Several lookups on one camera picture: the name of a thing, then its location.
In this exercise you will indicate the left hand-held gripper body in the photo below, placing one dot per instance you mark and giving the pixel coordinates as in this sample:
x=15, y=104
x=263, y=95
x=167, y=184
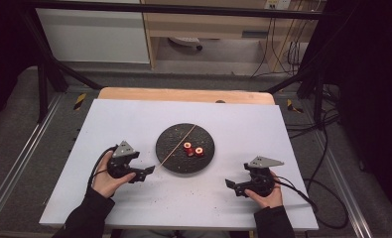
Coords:
x=119, y=165

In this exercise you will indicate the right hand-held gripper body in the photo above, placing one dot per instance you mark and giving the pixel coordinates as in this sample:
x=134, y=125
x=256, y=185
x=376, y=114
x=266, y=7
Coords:
x=261, y=181

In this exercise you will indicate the thin bamboo skewer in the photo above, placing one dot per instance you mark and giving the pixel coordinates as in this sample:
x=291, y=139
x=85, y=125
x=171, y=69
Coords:
x=175, y=149

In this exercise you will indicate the black textured round plate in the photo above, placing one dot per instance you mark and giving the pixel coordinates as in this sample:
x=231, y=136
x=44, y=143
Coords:
x=173, y=139

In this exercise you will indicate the red hawthorn piece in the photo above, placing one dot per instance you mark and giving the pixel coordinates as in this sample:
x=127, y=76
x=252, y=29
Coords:
x=199, y=151
x=190, y=152
x=187, y=145

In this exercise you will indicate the person's right hand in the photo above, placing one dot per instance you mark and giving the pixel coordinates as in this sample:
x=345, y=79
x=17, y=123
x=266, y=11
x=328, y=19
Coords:
x=269, y=200

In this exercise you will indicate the person's left hand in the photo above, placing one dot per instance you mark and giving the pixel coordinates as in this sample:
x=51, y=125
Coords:
x=105, y=181

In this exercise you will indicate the wooden table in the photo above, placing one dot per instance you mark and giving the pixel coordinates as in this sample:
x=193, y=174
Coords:
x=170, y=95

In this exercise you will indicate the white power strip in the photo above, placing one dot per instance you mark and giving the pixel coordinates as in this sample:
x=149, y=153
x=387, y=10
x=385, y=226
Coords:
x=183, y=41

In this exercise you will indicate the white cabinet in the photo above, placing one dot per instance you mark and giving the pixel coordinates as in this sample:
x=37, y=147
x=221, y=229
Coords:
x=91, y=36

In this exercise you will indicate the light wooden desk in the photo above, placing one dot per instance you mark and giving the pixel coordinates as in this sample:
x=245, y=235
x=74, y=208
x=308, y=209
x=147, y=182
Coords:
x=200, y=26

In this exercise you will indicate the dark curtain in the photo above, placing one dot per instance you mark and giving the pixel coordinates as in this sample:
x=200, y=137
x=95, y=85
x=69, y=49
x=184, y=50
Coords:
x=1, y=49
x=375, y=82

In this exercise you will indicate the aluminium floor rail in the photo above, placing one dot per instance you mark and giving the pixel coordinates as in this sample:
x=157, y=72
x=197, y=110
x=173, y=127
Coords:
x=342, y=178
x=21, y=155

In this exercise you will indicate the black metal frame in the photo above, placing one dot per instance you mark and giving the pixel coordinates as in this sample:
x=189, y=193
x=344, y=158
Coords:
x=183, y=9

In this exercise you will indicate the white wall socket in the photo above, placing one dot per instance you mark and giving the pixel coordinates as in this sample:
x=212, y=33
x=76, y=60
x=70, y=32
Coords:
x=278, y=4

